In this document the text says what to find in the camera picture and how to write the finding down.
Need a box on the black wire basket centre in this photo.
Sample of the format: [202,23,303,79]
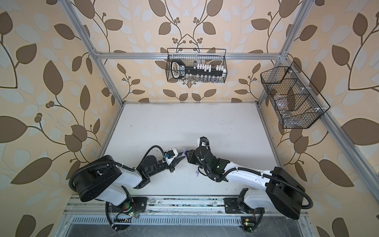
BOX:
[165,47,228,84]

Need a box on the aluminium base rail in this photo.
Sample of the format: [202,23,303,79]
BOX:
[63,195,309,215]

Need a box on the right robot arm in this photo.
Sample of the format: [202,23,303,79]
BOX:
[184,137,314,220]

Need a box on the black wire basket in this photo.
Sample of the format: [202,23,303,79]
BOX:
[165,47,228,84]
[260,62,330,129]

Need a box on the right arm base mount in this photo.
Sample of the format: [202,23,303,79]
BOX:
[224,197,265,215]

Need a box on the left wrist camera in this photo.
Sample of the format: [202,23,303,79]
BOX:
[165,148,179,160]

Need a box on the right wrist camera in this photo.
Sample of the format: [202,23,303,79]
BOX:
[199,136,210,150]

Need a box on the black wire basket right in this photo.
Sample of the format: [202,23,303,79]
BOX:
[260,62,330,129]

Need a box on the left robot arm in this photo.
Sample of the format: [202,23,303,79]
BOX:
[69,145,192,206]

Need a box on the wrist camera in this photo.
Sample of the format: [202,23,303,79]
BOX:
[199,136,210,150]
[165,148,179,160]

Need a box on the black tool with white bits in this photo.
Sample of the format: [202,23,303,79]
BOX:
[166,59,228,81]

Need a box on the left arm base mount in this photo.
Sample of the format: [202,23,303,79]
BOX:
[106,197,148,213]

